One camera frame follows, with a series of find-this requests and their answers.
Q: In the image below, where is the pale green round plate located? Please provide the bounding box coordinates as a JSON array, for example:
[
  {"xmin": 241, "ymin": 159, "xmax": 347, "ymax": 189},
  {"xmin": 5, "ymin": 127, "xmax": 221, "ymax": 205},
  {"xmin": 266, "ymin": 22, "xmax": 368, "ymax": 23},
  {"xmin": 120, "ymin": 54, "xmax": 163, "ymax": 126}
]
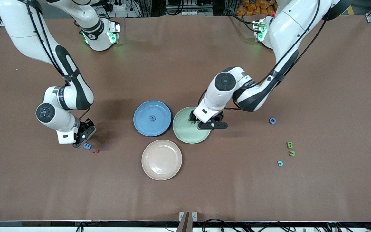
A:
[{"xmin": 173, "ymin": 107, "xmax": 212, "ymax": 144}]

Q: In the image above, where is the blue round plate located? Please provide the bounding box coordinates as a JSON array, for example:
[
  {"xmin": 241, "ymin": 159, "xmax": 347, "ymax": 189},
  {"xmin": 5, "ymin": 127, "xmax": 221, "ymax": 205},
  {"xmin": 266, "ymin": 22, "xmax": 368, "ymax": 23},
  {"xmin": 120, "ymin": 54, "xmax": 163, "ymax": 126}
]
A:
[{"xmin": 133, "ymin": 101, "xmax": 172, "ymax": 137}]

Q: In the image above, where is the brown table cover mat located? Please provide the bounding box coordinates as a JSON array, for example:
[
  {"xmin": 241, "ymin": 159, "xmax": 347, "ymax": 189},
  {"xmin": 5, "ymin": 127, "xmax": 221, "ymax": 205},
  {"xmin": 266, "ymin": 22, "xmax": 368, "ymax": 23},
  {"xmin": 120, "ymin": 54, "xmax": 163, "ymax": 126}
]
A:
[{"xmin": 0, "ymin": 14, "xmax": 371, "ymax": 223}]

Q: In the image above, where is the pale pink round plate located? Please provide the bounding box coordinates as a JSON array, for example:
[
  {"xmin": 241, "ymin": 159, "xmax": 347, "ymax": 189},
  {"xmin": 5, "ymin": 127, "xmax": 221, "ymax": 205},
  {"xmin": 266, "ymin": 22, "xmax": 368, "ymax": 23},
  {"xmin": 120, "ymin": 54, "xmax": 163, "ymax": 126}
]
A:
[{"xmin": 141, "ymin": 140, "xmax": 183, "ymax": 181}]

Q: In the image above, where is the pile of orange items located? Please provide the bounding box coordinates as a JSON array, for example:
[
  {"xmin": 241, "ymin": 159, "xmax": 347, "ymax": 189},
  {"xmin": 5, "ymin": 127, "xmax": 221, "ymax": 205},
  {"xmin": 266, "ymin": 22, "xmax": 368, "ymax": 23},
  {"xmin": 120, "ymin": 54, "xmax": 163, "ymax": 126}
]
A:
[{"xmin": 236, "ymin": 0, "xmax": 276, "ymax": 16}]

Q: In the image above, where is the white socket strip with plugs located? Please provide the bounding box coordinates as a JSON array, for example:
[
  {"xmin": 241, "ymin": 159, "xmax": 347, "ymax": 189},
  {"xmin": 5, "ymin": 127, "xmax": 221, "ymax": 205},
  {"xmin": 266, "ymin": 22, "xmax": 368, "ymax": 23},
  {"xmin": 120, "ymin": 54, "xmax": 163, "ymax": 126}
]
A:
[{"xmin": 107, "ymin": 1, "xmax": 126, "ymax": 12}]

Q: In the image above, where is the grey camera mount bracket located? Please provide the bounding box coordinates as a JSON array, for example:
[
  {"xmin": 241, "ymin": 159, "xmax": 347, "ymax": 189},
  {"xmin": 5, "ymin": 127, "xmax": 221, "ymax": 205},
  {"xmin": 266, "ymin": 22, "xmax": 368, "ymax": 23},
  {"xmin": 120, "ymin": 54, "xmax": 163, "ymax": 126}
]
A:
[{"xmin": 176, "ymin": 212, "xmax": 198, "ymax": 232}]

